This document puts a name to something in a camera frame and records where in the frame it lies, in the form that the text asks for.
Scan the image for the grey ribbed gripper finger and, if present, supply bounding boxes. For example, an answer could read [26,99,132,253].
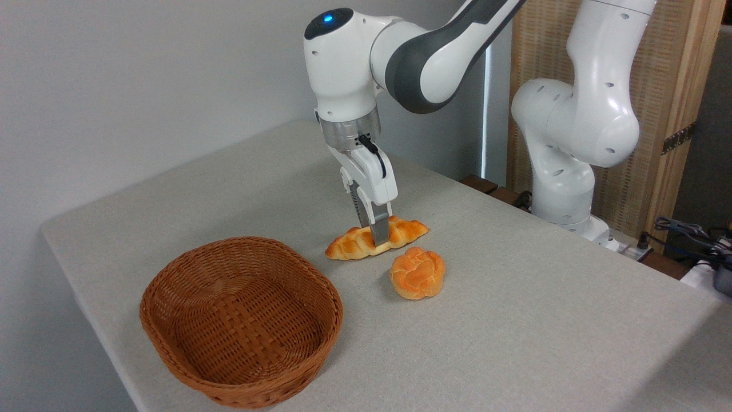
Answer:
[349,181,373,229]
[366,197,395,248]

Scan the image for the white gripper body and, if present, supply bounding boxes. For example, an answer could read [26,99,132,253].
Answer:
[327,142,399,207]

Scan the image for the long braided bread loaf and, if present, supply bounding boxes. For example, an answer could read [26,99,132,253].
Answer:
[325,215,429,262]

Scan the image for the round knotted bread roll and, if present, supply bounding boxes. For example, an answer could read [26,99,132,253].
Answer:
[389,247,447,301]

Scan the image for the brown wicker basket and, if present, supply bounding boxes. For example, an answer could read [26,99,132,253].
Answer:
[139,236,344,410]

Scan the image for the dark brown wooden slats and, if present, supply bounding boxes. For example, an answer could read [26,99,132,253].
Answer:
[460,174,534,211]

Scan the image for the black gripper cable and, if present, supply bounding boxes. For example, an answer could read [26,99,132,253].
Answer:
[356,133,388,179]

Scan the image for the black metal hinge bracket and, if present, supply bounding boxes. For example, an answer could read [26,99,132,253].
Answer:
[661,121,697,156]

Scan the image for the dark tangled cables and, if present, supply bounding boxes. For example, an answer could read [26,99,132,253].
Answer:
[654,216,732,265]

